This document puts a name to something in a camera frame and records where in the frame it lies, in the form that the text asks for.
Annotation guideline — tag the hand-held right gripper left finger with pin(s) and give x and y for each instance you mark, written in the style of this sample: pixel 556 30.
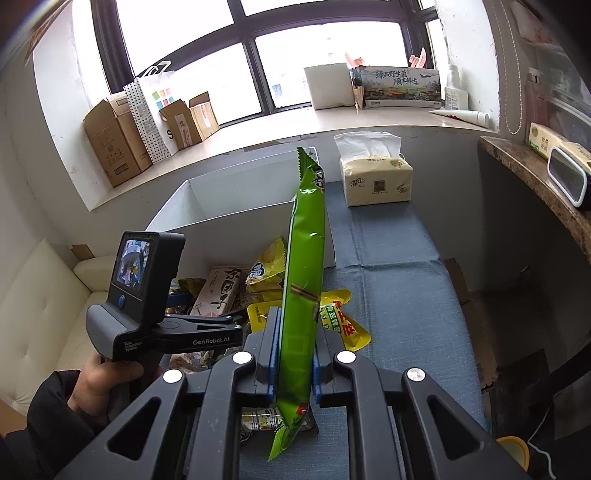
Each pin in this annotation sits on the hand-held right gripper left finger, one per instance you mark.
pixel 275 355

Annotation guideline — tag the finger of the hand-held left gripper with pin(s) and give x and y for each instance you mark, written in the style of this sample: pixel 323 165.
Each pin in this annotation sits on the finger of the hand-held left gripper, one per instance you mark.
pixel 203 340

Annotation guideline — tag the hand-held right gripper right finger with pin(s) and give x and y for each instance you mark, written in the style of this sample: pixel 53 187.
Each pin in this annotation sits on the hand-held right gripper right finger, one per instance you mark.
pixel 328 364

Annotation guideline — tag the green snack packet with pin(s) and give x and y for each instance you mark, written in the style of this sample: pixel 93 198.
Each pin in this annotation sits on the green snack packet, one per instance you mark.
pixel 302 258

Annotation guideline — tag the white storage box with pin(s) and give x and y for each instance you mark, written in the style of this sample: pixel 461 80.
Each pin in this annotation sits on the white storage box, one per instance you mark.
pixel 231 198

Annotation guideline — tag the person's left forearm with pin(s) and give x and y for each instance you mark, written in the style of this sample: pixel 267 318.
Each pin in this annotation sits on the person's left forearm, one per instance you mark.
pixel 41 429

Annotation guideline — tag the person's left hand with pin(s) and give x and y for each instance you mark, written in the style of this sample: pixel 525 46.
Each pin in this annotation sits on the person's left hand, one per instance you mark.
pixel 99 387

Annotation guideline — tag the yellow red-print snack pouch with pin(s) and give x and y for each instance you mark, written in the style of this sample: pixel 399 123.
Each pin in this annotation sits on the yellow red-print snack pouch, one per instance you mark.
pixel 344 323

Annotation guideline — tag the beige black-lettered snack packet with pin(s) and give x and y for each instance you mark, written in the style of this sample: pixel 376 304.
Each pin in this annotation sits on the beige black-lettered snack packet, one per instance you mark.
pixel 219 288

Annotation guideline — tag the small pale yellow snack packet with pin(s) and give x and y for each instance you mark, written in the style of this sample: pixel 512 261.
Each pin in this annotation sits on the small pale yellow snack packet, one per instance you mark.
pixel 258 422

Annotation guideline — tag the yellow chips bag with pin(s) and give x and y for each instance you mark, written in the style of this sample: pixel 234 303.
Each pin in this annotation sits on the yellow chips bag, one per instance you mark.
pixel 265 272

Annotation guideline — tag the small cardboard scrap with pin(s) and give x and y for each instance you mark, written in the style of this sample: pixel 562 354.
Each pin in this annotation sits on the small cardboard scrap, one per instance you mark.
pixel 82 251

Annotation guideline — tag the large brown cardboard box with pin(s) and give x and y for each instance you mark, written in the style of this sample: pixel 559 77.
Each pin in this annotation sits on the large brown cardboard box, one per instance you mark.
pixel 115 143

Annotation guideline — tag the beige tissue pack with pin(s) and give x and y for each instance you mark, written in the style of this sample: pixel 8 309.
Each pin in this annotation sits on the beige tissue pack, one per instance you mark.
pixel 376 182

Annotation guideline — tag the small open cardboard box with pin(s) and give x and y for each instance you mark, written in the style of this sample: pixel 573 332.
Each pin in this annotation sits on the small open cardboard box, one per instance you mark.
pixel 182 124
pixel 205 117

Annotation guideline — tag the yellow cup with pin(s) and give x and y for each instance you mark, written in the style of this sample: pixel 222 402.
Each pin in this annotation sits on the yellow cup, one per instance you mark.
pixel 513 450

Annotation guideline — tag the polka dot paper bag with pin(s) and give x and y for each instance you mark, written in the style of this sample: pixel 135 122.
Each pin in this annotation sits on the polka dot paper bag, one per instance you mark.
pixel 154 115

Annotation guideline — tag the plain white box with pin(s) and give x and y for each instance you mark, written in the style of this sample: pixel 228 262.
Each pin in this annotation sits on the plain white box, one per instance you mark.
pixel 328 86

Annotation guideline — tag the small printed bag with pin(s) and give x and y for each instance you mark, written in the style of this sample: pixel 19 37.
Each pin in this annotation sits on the small printed bag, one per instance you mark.
pixel 356 90

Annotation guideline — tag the brown stone shelf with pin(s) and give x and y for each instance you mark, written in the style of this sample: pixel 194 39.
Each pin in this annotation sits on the brown stone shelf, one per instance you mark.
pixel 531 175

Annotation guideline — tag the white tube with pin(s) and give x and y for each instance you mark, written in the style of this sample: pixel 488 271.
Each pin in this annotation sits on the white tube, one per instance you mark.
pixel 461 117

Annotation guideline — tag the landscape-print carton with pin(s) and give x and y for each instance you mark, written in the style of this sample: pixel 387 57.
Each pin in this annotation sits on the landscape-print carton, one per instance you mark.
pixel 401 87

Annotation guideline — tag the white plastic bottle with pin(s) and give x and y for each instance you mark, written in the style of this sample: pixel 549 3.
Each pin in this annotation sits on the white plastic bottle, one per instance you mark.
pixel 456 94

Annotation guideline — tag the pink paper item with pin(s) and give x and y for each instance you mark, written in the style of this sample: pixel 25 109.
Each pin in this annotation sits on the pink paper item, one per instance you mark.
pixel 419 59
pixel 353 61

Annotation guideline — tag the white-framed black container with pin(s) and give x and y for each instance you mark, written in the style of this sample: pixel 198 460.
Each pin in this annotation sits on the white-framed black container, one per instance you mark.
pixel 569 173

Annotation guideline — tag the green and white carton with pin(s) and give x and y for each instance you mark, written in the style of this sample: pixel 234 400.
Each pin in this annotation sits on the green and white carton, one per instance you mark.
pixel 545 138

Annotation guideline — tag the dark window frame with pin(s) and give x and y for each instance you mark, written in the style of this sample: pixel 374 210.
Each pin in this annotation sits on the dark window frame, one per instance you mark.
pixel 247 69

